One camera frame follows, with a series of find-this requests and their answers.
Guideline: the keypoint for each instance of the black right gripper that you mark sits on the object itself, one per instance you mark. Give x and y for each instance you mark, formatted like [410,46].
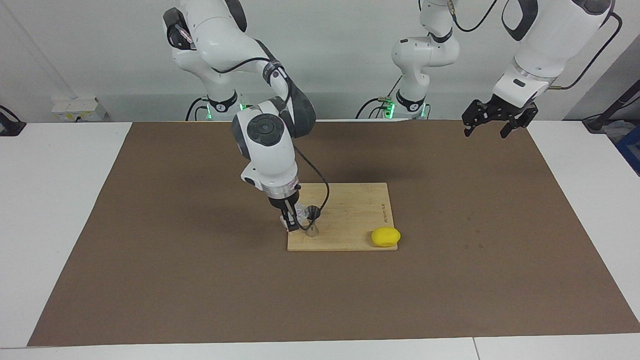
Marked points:
[284,202]

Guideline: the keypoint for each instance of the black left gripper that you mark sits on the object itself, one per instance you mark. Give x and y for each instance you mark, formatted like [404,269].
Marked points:
[509,106]

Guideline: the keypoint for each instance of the clear glass cup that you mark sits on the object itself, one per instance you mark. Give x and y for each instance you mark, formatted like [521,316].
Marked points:
[301,212]

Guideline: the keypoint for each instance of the metal double jigger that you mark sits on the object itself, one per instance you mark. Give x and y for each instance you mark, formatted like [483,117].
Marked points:
[313,231]

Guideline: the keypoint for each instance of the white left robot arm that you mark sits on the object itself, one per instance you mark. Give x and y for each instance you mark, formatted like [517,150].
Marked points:
[550,35]

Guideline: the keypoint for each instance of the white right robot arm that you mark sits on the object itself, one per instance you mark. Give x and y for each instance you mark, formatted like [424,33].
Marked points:
[265,150]

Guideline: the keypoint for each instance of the wooden cutting board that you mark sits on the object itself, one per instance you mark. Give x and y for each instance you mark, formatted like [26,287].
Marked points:
[355,210]

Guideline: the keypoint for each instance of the black stand leg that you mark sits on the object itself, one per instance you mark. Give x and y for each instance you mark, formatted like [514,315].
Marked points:
[597,122]

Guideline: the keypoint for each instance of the yellow lemon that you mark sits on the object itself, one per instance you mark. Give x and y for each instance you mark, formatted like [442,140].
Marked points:
[385,237]

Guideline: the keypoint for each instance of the brown table mat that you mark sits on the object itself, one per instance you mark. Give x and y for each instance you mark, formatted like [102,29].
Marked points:
[200,280]

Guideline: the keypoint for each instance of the blue crate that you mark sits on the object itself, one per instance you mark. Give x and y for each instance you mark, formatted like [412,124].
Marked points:
[631,145]

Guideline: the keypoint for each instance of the black clamp base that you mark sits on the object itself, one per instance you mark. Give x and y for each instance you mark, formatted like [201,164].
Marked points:
[10,127]

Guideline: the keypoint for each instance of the white wall socket box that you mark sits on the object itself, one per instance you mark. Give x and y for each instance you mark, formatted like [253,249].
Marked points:
[75,106]

